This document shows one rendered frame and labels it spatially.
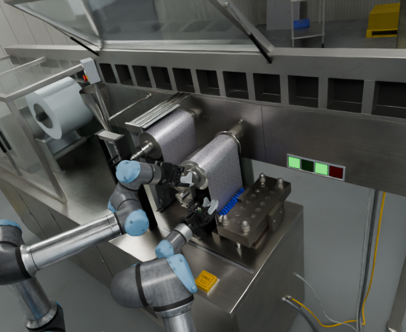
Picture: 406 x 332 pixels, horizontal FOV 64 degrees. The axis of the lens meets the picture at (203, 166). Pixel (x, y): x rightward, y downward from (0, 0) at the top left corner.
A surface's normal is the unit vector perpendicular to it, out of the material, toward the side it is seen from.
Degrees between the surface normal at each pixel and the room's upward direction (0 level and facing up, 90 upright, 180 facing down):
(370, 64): 90
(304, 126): 90
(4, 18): 90
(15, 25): 90
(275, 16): 78
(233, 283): 0
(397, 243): 0
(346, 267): 0
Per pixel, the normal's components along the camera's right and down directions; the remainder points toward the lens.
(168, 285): 0.07, -0.20
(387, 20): -0.51, 0.56
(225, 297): -0.18, -0.81
